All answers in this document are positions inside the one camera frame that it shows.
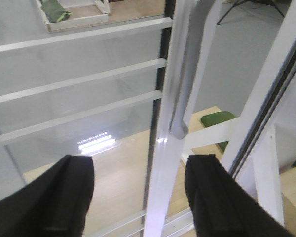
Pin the white sliding glass door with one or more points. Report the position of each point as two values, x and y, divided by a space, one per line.
49 79

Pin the grey metal door handle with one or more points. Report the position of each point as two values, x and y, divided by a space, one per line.
196 32

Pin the light wooden box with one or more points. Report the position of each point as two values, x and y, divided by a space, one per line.
288 188

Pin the green sandbag near panel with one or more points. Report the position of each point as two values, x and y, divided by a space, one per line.
54 12

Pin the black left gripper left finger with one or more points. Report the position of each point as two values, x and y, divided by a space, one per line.
53 205

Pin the white door frame post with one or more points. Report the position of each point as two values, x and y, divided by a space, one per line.
273 79

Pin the aluminium door track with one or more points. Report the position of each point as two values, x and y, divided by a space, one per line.
178 224

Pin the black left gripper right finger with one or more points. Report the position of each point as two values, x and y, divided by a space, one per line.
220 207

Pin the wooden floor platform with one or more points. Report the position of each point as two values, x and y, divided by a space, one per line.
121 160

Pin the white panel base frame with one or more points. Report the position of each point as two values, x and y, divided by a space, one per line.
85 13

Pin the white triangular support brace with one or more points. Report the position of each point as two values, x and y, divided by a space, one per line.
258 175

